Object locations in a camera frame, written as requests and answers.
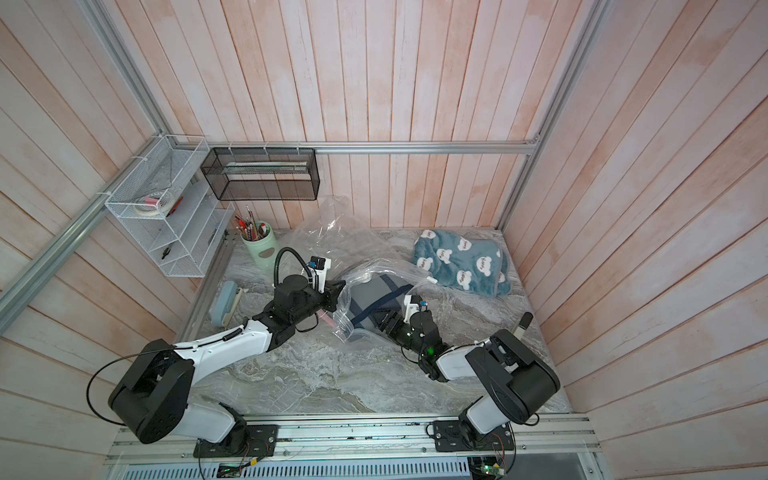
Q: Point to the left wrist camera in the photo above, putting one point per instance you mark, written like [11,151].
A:
[319,268]

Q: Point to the clear plastic vacuum bag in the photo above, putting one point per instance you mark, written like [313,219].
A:
[357,253]

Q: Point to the tape roll on shelf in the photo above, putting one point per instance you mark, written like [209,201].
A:
[155,205]

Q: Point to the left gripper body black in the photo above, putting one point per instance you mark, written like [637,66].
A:
[316,301]

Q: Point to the teal bear print blanket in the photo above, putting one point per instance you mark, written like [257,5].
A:
[469,265]

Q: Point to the black mesh wall basket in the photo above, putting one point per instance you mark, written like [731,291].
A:
[262,173]

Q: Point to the green pen cup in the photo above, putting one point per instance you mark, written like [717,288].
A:
[261,246]

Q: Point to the white wire shelf rack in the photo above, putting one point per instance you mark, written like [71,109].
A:
[183,243]

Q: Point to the pens in cup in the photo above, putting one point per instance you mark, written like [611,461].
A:
[250,229]

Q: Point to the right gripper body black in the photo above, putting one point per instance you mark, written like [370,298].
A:
[405,334]

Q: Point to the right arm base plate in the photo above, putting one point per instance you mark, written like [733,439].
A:
[459,436]

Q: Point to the aluminium rail base frame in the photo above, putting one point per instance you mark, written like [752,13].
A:
[373,446]

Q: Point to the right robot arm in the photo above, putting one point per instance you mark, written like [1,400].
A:
[517,381]

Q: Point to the grey navy cloth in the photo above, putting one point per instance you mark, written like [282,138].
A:
[378,304]

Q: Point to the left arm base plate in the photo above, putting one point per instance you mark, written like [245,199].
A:
[244,441]

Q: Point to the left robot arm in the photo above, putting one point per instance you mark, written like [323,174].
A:
[152,398]

